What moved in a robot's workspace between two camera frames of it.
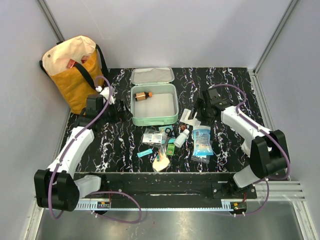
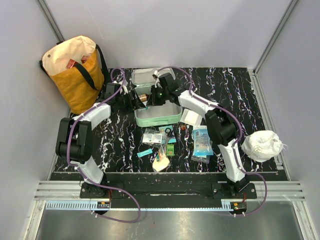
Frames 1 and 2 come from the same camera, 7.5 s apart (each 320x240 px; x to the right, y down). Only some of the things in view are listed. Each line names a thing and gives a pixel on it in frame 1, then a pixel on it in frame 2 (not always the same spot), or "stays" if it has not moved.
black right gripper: (199, 104) → (153, 100)
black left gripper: (122, 116) → (135, 104)
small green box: (170, 149) stays
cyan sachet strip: (141, 153) stays
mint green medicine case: (153, 96) stays
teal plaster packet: (167, 134) stays
